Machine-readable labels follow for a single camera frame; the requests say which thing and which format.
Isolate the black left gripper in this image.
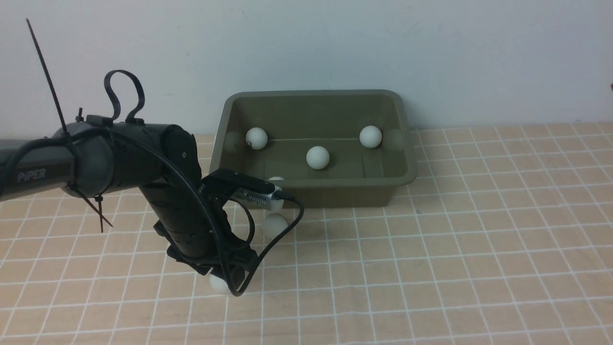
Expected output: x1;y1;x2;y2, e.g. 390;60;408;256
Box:
166;225;259;288

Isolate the white ping-pong ball with logo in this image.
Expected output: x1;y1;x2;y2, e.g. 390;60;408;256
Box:
208;274;242;296

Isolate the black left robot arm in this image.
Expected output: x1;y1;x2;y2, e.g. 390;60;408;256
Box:
1;118;274;296

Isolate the olive green plastic bin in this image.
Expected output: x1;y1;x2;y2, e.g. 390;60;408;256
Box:
209;90;418;209

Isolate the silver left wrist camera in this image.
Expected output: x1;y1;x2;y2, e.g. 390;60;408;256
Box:
201;168;284;211

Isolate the black cable tie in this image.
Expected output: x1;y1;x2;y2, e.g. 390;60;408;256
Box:
25;18;113;233

